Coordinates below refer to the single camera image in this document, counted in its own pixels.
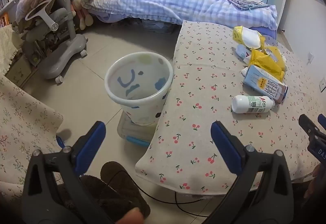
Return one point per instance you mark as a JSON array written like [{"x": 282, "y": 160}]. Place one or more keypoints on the white bottle green label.
[{"x": 252, "y": 104}]

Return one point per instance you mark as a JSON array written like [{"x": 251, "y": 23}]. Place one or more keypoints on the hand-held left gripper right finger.
[{"x": 224, "y": 145}]

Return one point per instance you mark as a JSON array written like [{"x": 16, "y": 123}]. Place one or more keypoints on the white wall plug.
[{"x": 310, "y": 57}]

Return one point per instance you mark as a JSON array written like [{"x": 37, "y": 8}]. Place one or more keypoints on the cream lace cloth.
[{"x": 7, "y": 45}]

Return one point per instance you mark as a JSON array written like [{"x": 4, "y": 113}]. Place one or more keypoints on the white wall switch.
[{"x": 323, "y": 86}]

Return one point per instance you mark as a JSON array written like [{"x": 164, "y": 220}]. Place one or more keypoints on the cherry print tablecloth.
[{"x": 198, "y": 101}]

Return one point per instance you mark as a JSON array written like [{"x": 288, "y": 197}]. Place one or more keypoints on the yellow paper packet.
[{"x": 248, "y": 35}]

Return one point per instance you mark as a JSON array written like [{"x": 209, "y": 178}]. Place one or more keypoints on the clear plastic storage box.
[{"x": 132, "y": 133}]

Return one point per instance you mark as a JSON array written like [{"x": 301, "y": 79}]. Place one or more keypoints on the brown fuzzy slipper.
[
  {"x": 124, "y": 188},
  {"x": 98, "y": 189}
]

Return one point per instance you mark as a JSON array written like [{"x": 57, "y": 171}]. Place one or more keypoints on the wooden cabinet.
[{"x": 19, "y": 71}]

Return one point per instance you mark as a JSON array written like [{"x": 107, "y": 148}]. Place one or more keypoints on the yellow plastic bag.
[{"x": 264, "y": 61}]

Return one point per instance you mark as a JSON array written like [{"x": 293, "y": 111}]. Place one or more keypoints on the white dotted trash bin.
[{"x": 142, "y": 78}]

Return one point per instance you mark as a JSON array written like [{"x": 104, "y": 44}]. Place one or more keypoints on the folded striped cloth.
[{"x": 244, "y": 1}]

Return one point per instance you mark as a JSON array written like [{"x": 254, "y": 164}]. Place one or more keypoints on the purple bed sheet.
[{"x": 264, "y": 32}]

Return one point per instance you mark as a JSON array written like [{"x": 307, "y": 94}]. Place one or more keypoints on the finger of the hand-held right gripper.
[
  {"x": 308, "y": 124},
  {"x": 322, "y": 120}
]

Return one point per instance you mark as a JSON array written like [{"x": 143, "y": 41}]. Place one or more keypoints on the person's left hand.
[{"x": 131, "y": 216}]

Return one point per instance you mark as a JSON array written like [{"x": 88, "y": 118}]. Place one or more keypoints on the floral print cloth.
[{"x": 25, "y": 122}]

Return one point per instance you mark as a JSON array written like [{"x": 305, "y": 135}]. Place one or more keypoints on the grey swivel chair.
[{"x": 63, "y": 43}]

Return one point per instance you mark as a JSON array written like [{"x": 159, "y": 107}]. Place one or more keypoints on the pink plush toy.
[{"x": 81, "y": 5}]

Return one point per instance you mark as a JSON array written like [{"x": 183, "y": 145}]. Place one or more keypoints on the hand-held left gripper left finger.
[{"x": 92, "y": 141}]

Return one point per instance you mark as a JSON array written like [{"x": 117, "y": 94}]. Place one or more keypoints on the milk carton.
[{"x": 263, "y": 83}]

